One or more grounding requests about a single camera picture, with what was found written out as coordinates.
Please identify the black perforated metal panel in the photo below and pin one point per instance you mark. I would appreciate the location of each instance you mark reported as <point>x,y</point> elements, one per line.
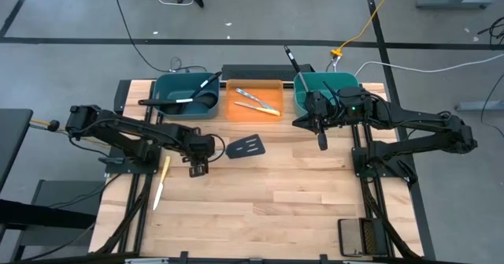
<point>264,73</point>

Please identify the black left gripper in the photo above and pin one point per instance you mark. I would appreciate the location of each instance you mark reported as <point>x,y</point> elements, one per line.
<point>199,143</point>

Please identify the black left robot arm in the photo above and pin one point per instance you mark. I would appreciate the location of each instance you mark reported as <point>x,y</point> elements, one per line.
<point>118,124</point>

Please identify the black aluminium table frame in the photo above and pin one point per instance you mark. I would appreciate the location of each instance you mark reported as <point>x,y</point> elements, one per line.
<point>359,168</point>
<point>118,169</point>

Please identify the black flat bar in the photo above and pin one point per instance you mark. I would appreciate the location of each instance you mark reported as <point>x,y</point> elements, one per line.
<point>39,214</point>

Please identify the metal box grater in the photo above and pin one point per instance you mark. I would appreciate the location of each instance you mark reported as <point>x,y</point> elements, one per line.
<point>352,236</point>

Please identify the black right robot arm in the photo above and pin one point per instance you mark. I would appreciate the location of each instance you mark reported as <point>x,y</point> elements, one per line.
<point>425,138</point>

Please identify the black table edge rail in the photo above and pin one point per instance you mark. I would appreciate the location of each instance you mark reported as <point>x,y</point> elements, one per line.
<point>220,261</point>

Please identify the grey floor bar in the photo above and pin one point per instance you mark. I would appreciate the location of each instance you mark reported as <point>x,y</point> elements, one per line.
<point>480,105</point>

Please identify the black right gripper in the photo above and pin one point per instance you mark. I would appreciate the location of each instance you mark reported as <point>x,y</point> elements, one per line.
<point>334,114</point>

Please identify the teal plastic bin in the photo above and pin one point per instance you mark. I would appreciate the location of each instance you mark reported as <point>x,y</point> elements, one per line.
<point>169,86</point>
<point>327,79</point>

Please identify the orange translucent plastic bin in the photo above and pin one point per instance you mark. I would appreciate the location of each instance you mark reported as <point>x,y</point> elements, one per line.
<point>240,116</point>

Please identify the black plastic ladle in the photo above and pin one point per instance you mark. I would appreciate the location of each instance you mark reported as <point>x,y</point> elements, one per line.
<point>212,79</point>
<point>157,102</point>

